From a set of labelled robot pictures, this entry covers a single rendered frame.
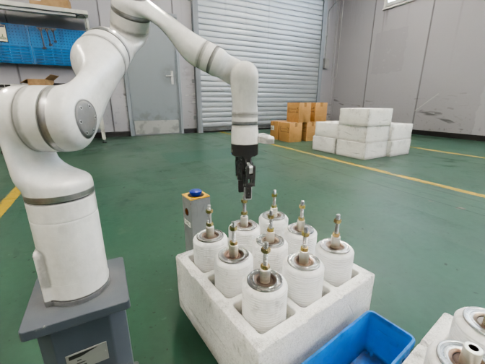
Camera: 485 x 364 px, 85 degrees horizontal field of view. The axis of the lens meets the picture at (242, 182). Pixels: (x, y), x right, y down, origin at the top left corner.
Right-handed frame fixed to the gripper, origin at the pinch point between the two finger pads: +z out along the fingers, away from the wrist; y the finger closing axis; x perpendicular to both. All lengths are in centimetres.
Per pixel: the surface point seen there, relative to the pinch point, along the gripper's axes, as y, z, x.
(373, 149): -176, 25, 193
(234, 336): 29.2, 20.9, -9.6
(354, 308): 25.0, 24.4, 22.0
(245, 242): 4.8, 13.8, -1.1
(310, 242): 11.3, 12.7, 16.2
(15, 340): 2, 36, -64
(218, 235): 5.1, 10.5, -8.9
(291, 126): -315, 12, 158
